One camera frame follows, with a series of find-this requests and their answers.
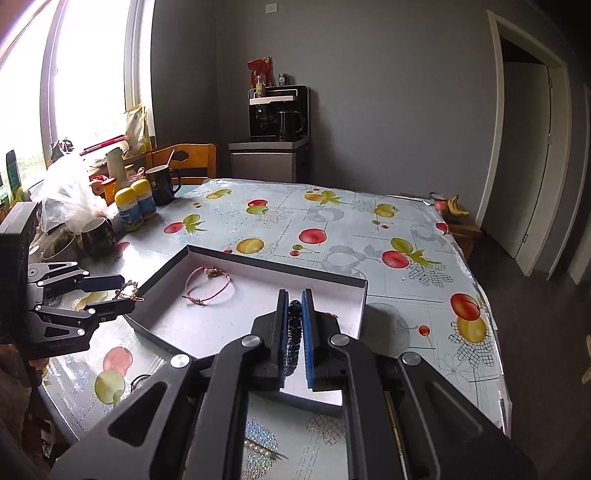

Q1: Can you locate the pearl hair clip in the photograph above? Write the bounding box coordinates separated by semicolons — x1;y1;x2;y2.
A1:
244;438;288;462

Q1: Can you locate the yellow white paper bag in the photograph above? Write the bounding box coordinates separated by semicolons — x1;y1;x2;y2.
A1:
124;105;151;156

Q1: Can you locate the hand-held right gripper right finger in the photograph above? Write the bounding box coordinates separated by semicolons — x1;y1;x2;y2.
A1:
302;288;539;480

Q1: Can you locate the red packet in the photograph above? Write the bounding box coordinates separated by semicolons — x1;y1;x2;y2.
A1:
247;57;273;92

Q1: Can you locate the bunch of bananas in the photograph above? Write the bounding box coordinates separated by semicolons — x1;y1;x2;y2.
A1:
444;194;470;217

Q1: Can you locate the white door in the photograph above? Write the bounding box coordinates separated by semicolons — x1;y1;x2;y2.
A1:
501;61;553;260

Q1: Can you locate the blue beaded bracelet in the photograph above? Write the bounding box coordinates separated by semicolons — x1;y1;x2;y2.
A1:
285;299;306;376

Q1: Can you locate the gold chain bracelet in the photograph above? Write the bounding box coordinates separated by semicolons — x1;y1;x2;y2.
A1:
115;280;145;304

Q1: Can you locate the shallow white box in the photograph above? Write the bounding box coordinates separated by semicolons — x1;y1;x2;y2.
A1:
124;244;369;408

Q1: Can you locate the black mug with spoon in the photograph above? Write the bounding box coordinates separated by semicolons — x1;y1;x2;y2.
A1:
145;150;182;207

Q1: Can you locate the round metal tin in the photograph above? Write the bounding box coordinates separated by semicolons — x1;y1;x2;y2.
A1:
41;232;78;262

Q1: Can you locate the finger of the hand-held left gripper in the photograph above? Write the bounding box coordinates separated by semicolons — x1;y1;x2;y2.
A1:
32;297;137;347
28;261;126;296

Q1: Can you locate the clear plastic bag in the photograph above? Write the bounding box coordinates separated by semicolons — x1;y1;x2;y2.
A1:
41;156;110;232

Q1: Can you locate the wooden chair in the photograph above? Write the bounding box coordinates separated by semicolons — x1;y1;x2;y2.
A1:
146;143;217;186

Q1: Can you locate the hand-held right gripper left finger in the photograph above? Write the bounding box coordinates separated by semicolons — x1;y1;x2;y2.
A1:
48;290;290;480

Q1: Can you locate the yellow lid bottle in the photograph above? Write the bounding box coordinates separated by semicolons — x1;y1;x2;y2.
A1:
114;187;145;232
131;178;158;219

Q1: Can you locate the wooden stool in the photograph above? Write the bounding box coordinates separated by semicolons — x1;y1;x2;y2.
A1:
432;191;482;260

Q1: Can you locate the pale thermos bottle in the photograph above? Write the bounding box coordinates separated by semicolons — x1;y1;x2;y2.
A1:
105;147;129;191

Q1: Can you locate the grey metal cabinet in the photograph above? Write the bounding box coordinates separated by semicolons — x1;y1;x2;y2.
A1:
228;138;310;184

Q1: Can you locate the dark brown mug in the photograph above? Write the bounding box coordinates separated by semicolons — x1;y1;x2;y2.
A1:
80;216;117;257

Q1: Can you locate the pink cord bracelet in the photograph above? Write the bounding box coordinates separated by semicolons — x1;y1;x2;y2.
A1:
182;266;232;306

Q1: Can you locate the fruit printed tablecloth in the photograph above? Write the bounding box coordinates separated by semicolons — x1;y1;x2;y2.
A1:
28;178;514;480

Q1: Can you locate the black coffee machine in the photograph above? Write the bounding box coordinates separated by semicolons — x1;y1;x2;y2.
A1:
248;85;310;142

